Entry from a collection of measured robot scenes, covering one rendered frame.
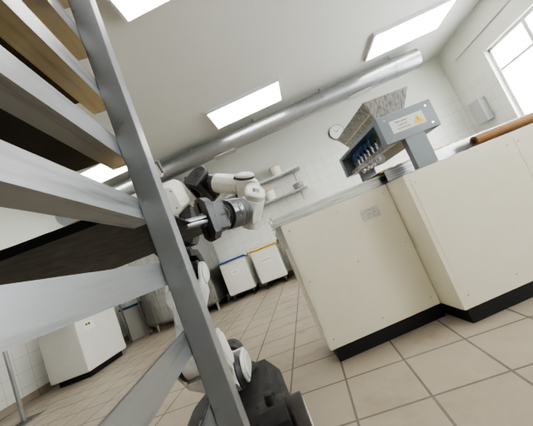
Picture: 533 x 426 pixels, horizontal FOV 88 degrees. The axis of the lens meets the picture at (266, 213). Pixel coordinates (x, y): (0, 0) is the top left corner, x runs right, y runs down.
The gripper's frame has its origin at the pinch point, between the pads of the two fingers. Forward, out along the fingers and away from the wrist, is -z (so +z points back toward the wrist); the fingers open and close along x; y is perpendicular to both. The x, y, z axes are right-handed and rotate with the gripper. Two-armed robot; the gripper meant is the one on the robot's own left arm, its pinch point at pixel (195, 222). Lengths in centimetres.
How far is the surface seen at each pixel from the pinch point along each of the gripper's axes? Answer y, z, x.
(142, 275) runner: 30.8, -30.2, -10.8
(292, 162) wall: -239, 451, 128
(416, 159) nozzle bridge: 30, 126, 0
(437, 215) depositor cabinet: 28, 123, -32
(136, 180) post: 26.9, -25.3, 1.6
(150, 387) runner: 35, -34, -20
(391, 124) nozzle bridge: 27, 122, 22
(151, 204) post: 27.5, -24.7, -2.2
